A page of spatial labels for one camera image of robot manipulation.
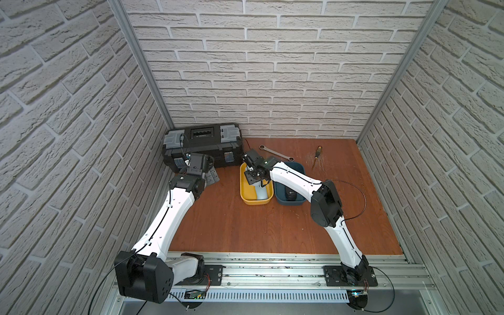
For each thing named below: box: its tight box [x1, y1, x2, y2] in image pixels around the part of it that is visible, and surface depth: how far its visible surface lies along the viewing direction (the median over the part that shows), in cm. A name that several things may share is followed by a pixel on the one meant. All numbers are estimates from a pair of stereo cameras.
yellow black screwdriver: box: [311, 145, 322, 170], surface depth 116 cm
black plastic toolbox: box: [162, 123, 244, 173], surface depth 99 cm
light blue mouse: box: [252, 181, 269, 201], surface depth 96 cm
